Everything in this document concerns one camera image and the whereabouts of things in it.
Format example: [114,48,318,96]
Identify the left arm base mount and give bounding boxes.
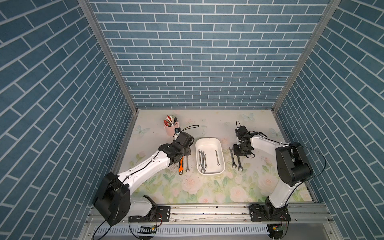
[129,206,171,223]

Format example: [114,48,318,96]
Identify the pink pen cup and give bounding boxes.
[164,120,180,137]

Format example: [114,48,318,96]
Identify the large silver open-end wrench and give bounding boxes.
[237,156,244,172]

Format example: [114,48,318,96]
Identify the orange handled adjustable wrench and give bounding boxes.
[178,157,184,175]

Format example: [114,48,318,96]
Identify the white storage box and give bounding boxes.
[195,138,226,176]

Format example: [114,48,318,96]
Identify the pens in cup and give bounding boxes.
[164,115,178,127]

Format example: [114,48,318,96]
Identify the small silver wrench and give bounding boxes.
[186,156,190,173]

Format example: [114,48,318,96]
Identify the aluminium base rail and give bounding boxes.
[80,202,334,226]

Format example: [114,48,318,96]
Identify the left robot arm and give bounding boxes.
[93,132,195,226]

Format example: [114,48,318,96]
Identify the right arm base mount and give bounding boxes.
[249,204,291,222]

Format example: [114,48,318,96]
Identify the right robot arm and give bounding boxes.
[233,126,313,211]

